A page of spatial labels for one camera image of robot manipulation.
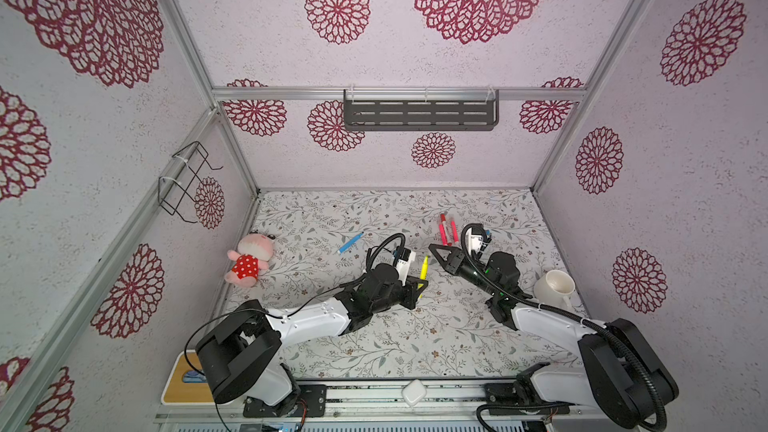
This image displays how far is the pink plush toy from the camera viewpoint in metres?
0.92

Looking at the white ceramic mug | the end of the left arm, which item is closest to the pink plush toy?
the end of the left arm

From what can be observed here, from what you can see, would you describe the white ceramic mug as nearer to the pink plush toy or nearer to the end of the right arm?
the end of the right arm

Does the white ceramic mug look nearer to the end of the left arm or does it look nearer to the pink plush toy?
the end of the left arm

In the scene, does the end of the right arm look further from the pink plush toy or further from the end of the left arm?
the pink plush toy

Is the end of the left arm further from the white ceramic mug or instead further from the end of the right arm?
the white ceramic mug
